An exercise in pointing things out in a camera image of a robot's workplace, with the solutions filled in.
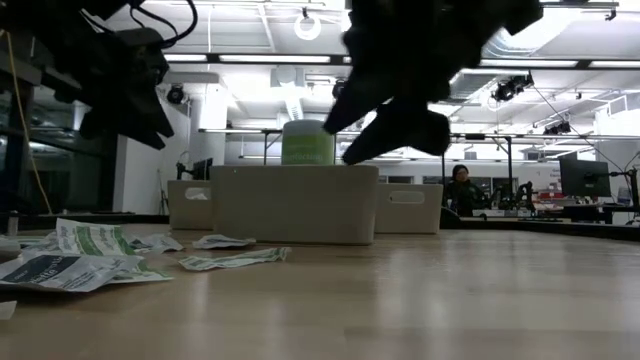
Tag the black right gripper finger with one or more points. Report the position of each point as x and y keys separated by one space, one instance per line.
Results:
x=360 y=102
x=405 y=130

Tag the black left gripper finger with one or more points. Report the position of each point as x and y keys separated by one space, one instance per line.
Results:
x=145 y=117
x=120 y=129

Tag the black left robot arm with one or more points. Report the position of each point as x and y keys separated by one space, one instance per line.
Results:
x=30 y=30

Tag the black monitor stand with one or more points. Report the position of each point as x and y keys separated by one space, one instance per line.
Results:
x=182 y=171

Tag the green wipes canister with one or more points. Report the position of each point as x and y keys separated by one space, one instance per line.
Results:
x=307 y=145

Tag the dark glass partition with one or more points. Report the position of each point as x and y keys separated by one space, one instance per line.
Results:
x=65 y=175

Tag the white light strip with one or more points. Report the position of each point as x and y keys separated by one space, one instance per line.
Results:
x=530 y=63
x=185 y=57
x=615 y=64
x=275 y=58

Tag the small black monitor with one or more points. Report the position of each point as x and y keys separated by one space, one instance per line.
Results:
x=202 y=169

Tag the person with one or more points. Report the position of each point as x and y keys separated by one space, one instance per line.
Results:
x=462 y=192

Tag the white plastic storage bin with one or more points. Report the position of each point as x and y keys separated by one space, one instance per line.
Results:
x=407 y=220
x=295 y=205
x=187 y=212

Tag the round white ceiling lamp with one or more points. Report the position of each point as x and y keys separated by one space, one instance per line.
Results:
x=307 y=27

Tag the black background ledge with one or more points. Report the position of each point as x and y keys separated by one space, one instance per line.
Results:
x=100 y=219

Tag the dark print white packet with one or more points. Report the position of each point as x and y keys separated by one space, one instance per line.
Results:
x=50 y=270
x=222 y=241
x=155 y=243

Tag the plain white packet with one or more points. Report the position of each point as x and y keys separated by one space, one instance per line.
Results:
x=40 y=245

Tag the small silver cylinder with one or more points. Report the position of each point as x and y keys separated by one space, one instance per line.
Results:
x=13 y=222

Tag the small black ceiling device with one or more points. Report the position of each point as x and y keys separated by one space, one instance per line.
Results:
x=557 y=128

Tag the crumpled white packet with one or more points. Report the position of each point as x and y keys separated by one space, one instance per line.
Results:
x=9 y=247

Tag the black computer monitor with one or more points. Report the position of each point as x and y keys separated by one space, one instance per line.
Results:
x=585 y=177

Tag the dark background desk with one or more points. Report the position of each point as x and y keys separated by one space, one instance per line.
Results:
x=575 y=229

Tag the black dome ceiling camera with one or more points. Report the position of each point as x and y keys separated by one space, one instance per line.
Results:
x=336 y=88
x=176 y=94

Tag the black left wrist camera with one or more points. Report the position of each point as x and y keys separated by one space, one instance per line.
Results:
x=145 y=55

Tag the large spiral ceiling duct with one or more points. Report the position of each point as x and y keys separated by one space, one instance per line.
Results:
x=500 y=47

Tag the black overhead frame beam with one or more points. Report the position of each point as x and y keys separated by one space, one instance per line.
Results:
x=212 y=58

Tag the black ceiling camera cluster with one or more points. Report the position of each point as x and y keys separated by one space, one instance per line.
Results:
x=510 y=89

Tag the black metal workstation frame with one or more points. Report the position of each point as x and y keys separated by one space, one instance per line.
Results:
x=509 y=150

